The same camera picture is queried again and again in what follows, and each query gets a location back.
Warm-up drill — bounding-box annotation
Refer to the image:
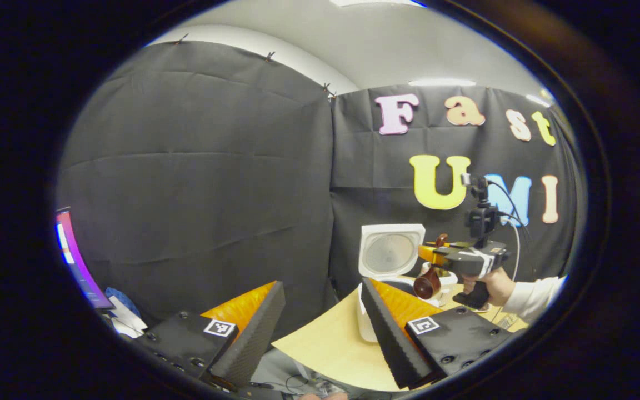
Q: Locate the ceiling light strip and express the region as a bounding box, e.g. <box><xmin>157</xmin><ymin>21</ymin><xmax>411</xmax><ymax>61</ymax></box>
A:
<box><xmin>408</xmin><ymin>78</ymin><xmax>477</xmax><ymax>87</ymax></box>

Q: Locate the dark wooden spoon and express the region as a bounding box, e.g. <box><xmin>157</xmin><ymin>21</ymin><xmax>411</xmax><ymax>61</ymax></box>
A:
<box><xmin>413</xmin><ymin>233</ymin><xmax>449</xmax><ymax>301</ymax></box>

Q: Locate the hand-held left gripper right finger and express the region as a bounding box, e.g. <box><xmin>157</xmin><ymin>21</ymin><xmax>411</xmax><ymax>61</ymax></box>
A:
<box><xmin>360</xmin><ymin>278</ymin><xmax>515</xmax><ymax>391</ymax></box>

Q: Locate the computer monitor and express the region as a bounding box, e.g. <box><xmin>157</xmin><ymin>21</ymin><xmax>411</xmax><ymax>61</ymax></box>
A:
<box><xmin>55</xmin><ymin>207</ymin><xmax>115</xmax><ymax>310</ymax></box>

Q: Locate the blue cloth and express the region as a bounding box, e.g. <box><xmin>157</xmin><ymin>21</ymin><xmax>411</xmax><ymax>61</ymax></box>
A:
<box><xmin>104</xmin><ymin>287</ymin><xmax>141</xmax><ymax>318</ymax></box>

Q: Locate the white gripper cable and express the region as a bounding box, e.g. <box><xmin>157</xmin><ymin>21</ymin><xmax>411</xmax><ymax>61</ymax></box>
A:
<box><xmin>501</xmin><ymin>218</ymin><xmax>522</xmax><ymax>282</ymax></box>

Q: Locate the large ceiling light panel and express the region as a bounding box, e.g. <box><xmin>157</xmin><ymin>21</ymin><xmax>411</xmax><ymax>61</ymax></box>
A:
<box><xmin>330</xmin><ymin>0</ymin><xmax>427</xmax><ymax>8</ymax></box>

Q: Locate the white rice cooker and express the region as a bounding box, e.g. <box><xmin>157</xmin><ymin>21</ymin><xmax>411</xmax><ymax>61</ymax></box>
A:
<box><xmin>356</xmin><ymin>223</ymin><xmax>459</xmax><ymax>343</ymax></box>

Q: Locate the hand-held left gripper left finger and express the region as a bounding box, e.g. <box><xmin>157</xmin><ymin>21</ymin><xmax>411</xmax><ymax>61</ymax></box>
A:
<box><xmin>131</xmin><ymin>281</ymin><xmax>286</xmax><ymax>392</ymax></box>

